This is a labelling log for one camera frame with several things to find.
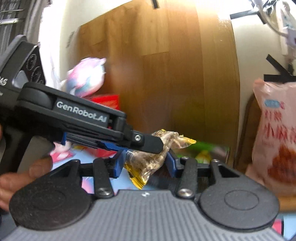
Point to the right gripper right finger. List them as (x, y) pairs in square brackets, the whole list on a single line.
[(185, 169)]

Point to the wooden headboard panel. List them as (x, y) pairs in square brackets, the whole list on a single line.
[(174, 67)]

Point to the wooden tray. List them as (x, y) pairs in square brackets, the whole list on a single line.
[(266, 154)]

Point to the pastel plush toy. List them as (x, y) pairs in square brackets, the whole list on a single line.
[(85, 78)]

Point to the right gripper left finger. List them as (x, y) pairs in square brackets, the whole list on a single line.
[(103, 170)]

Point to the pink fried dough snack bag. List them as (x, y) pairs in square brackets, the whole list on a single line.
[(279, 98)]

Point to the sesame snack clear yellow packet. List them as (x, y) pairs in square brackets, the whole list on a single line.
[(141, 165)]

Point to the black sheep wool box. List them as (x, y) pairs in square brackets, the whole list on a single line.
[(204, 152)]

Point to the red gift box gold pattern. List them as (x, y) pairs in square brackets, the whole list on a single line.
[(111, 101)]

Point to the person left hand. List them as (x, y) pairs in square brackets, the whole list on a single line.
[(35, 163)]

